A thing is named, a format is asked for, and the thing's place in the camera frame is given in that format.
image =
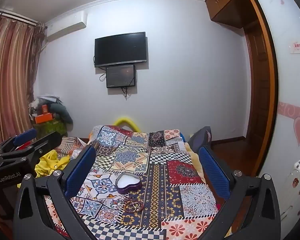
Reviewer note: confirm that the striped brown cloth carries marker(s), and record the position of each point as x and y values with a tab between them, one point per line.
71	146

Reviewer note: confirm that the wooden overhead cabinet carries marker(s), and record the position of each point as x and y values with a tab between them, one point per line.
227	2

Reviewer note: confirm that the white air conditioner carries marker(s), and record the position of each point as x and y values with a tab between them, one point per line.
65	26

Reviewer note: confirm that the pale yellow blanket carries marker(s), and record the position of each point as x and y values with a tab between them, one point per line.
197	165

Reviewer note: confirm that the black wall television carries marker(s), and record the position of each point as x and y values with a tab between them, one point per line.
120	48

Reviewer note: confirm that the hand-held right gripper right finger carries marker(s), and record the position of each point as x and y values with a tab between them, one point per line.
215	172

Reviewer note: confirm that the small black wall monitor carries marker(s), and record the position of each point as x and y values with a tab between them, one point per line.
120	76

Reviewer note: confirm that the orange box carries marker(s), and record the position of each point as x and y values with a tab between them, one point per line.
43	118

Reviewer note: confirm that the purple heart-shaped tin box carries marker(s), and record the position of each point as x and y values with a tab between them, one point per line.
128	183

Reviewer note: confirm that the striped red curtain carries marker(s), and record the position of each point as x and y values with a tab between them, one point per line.
10	75

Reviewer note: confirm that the yellow cloth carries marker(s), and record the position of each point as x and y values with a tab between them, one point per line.
51	163

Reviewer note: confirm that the wooden door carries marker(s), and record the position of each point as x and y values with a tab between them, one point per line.
257	85

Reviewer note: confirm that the patchwork printed blanket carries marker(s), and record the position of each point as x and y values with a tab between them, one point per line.
162	180

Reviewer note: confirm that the dark green cloth bundle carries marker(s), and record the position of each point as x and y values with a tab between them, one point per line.
62	111

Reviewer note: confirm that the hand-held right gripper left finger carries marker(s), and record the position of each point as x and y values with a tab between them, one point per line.
80	172

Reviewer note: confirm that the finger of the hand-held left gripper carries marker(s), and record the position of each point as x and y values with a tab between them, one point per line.
47	143
25	137

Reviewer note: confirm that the dark blue bag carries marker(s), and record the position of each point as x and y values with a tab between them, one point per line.
202	137

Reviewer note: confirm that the white suitcase with stickers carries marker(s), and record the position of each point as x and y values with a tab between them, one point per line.
296	182

